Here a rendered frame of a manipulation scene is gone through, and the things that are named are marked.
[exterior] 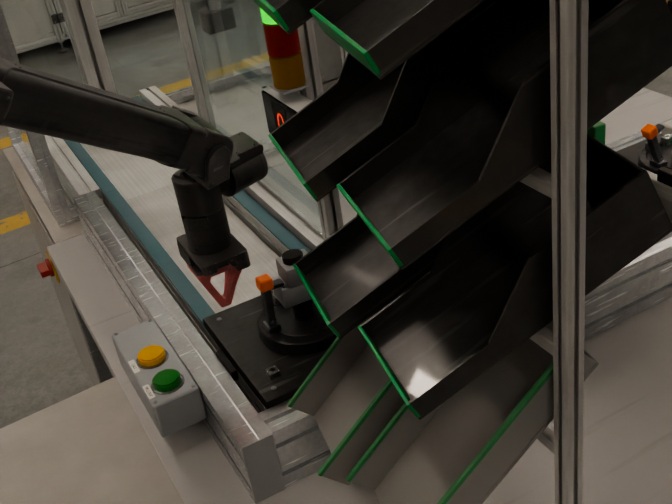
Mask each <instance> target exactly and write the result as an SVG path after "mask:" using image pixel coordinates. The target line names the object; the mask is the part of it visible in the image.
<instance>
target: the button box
mask: <svg viewBox="0 0 672 504"><path fill-rule="evenodd" d="M112 339H113V342H114V345H115V348H116V351H117V354H118V357H119V361H120V363H121V365H122V367H123V369H124V371H125V372H126V374H127V376H128V378H129V380H130V381H131V383H132V385H133V387H134V389H135V390H136V392H137V394H138V396H139V398H140V399H141V401H142V403H143V405H144V406H145V408H146V410H147V412H148V414H149V415H150V417H151V419H152V421H153V423H154V424H155V426H156V428H157V430H158V432H159V433H160V435H161V437H163V438H164V437H167V436H169V435H171V434H173V433H176V432H178V431H180V430H182V429H184V428H187V427H189V426H191V425H193V424H196V423H198V422H200V421H202V420H205V419H206V418H207V414H206V410H205V406H204V403H203V399H202V396H201V392H200V389H199V386H198V385H197V383H196V382H195V380H194V379H193V377H192V376H191V374H190V373H189V371H188V370H187V368H186V367H185V365H184V364H183V362H182V361H181V359H180V358H179V356H178V355H177V353H176V352H175V350H174V349H173V347H172V346H171V344H170V343H169V342H168V340H167V339H166V337H165V336H164V334H163V333H162V331H161V330H160V328H159V327H158V325H157V324H156V322H155V321H154V319H149V320H147V321H145V322H142V323H139V324H137V325H134V326H132V327H129V328H127V329H124V330H122V331H119V332H117V333H114V334H112ZM150 345H159V346H162V347H163V348H164V350H165V354H166V357H165V359H164V360H163V361H162V362H161V363H159V364H157V365H154V366H149V367H146V366H142V365H141V364H140V363H139V361H138V358H137V356H138V353H139V352H140V351H141V350H142V349H143V348H145V347H147V346H150ZM165 369H175V370H177V371H179V373H180V375H181V379H182V381H181V383H180V385H179V386H178V387H177V388H175V389H173V390H171V391H168V392H159V391H157V390H155V389H154V386H153V383H152V379H153V377H154V376H155V375H156V374H157V373H158V372H160V371H162V370H165Z"/></svg>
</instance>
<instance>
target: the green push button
mask: <svg viewBox="0 0 672 504"><path fill-rule="evenodd" d="M181 381H182V379H181V375H180V373H179V371H177V370H175V369H165V370H162V371H160V372H158V373H157V374H156V375H155V376H154V377H153V379H152V383H153V386H154V389H155V390H157V391H159V392H168V391H171V390H173V389H175V388H177V387H178V386H179V385H180V383H181Z"/></svg>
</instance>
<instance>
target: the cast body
mask: <svg viewBox="0 0 672 504"><path fill-rule="evenodd" d="M307 253H308V252H307V251H306V250H305V249H300V250H299V249H290V250H287V251H285V252H284V253H283V254H282V256H281V257H278V258H276V265H277V270H278V275H279V276H277V277H274V278H272V279H273V280H276V279H279V278H280V279H281V280H282V281H283V282H284V286H281V287H279V288H276V289H273V291H274V295H275V296H276V298H277V299H278V300H279V301H280V303H281V304H282V305H283V306H284V308H285V309H287V308H290V307H292V306H295V305H298V304H300V303H303V302H306V301H308V300H311V299H312V298H311V296H310V294H309V293H308V291H307V289H306V288H305V286H304V284H303V282H302V281H301V279H300V277H299V275H298V274H297V272H296V270H295V268H294V267H293V264H294V263H295V262H297V261H298V260H299V259H301V258H302V257H303V256H305V255H306V254H307Z"/></svg>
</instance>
